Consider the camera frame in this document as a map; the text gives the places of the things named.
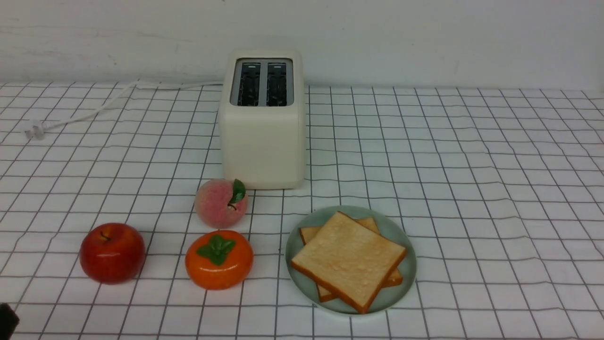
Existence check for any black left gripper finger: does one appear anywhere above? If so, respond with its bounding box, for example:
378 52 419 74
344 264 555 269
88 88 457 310
0 303 20 340

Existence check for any toast slice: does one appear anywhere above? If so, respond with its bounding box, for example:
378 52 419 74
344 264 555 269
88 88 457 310
290 211 406 314
300 217 403 303

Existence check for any red apple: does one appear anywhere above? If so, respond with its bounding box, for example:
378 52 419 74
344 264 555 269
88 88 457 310
79 222 145 284

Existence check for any orange persimmon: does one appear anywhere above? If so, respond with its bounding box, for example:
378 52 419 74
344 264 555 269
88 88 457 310
184 229 254 290

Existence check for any pink peach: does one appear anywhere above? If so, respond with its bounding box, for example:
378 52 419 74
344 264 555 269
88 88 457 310
195 179 249 229

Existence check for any pale green plate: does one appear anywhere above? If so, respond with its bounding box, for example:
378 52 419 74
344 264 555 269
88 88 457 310
285 206 417 316

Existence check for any cream white toaster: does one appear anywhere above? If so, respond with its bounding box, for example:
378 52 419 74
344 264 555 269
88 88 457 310
218 49 308 190

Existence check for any white toaster power cord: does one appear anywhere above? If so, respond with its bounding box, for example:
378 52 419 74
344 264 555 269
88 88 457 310
24 80 223 140

